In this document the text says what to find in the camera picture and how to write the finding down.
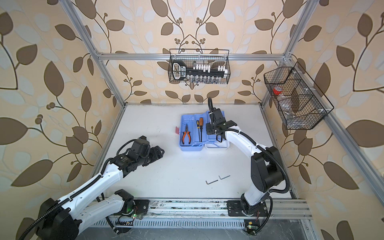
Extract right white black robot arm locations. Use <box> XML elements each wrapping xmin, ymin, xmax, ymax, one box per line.
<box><xmin>206</xmin><ymin>97</ymin><xmax>291</xmax><ymax>236</ymax></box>

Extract black socket set holder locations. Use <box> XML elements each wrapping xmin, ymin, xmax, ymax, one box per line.
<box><xmin>168</xmin><ymin>60</ymin><xmax>231</xmax><ymax>84</ymax></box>

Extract orange handled pliers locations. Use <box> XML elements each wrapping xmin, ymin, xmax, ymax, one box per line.
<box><xmin>182</xmin><ymin>124</ymin><xmax>192</xmax><ymax>145</ymax></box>

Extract back black wire basket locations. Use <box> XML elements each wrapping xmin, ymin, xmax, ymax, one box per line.
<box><xmin>168</xmin><ymin>48</ymin><xmax>231</xmax><ymax>85</ymax></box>

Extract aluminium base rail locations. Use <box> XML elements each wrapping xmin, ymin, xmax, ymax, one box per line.
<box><xmin>64</xmin><ymin>197</ymin><xmax>313</xmax><ymax>220</ymax></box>

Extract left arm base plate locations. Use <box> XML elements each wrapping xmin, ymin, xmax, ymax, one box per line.
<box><xmin>118</xmin><ymin>199</ymin><xmax>150</xmax><ymax>217</ymax></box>

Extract right black wire basket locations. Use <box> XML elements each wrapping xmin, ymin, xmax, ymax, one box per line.
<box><xmin>264</xmin><ymin>62</ymin><xmax>334</xmax><ymax>130</ymax></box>

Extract orange wooden handled screwdriver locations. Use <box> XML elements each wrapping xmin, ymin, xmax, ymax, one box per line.
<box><xmin>199</xmin><ymin>118</ymin><xmax>204</xmax><ymax>142</ymax></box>

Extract yellow black handled screwdriver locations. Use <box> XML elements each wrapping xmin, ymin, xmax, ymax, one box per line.
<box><xmin>197</xmin><ymin>120</ymin><xmax>201</xmax><ymax>142</ymax></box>

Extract black wire basket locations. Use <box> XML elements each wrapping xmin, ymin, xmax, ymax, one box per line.
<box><xmin>264</xmin><ymin>62</ymin><xmax>334</xmax><ymax>130</ymax></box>
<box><xmin>168</xmin><ymin>48</ymin><xmax>231</xmax><ymax>85</ymax></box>

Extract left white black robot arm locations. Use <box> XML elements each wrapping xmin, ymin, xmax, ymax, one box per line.
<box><xmin>19</xmin><ymin>136</ymin><xmax>165</xmax><ymax>240</ymax></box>

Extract aluminium frame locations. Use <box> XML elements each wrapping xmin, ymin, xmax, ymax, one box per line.
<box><xmin>63</xmin><ymin>1</ymin><xmax>384</xmax><ymax>211</ymax></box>

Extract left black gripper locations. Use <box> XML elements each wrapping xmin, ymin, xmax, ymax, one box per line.
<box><xmin>137</xmin><ymin>145</ymin><xmax>166</xmax><ymax>168</ymax></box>

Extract white blue plastic toolbox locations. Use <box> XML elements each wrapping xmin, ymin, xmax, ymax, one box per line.
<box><xmin>179</xmin><ymin>111</ymin><xmax>230</xmax><ymax>152</ymax></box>

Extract red capped clear bottle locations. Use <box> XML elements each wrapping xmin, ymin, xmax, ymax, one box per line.
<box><xmin>273</xmin><ymin>86</ymin><xmax>288</xmax><ymax>101</ymax></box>

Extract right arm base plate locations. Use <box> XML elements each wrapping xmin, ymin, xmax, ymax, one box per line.
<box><xmin>227</xmin><ymin>200</ymin><xmax>268</xmax><ymax>218</ymax></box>

